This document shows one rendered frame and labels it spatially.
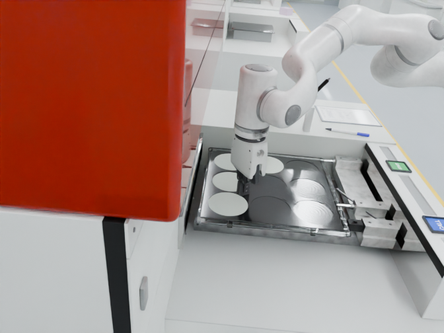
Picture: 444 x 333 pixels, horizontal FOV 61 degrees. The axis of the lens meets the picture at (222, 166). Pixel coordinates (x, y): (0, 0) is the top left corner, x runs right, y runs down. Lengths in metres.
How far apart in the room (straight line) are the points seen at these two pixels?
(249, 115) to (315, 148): 0.45
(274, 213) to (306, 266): 0.14
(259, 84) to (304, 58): 0.13
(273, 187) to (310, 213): 0.13
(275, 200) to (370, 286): 0.30
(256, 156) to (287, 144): 0.35
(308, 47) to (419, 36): 0.27
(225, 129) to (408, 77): 0.54
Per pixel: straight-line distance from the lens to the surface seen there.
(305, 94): 0.82
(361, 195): 1.14
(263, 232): 0.99
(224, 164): 1.12
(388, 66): 1.12
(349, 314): 0.88
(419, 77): 1.18
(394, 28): 1.06
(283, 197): 1.01
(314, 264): 0.96
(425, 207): 1.03
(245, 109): 0.85
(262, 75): 0.82
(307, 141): 1.23
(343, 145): 1.26
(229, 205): 0.95
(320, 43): 0.96
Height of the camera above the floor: 1.46
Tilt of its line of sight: 30 degrees down
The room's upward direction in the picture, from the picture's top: 5 degrees clockwise
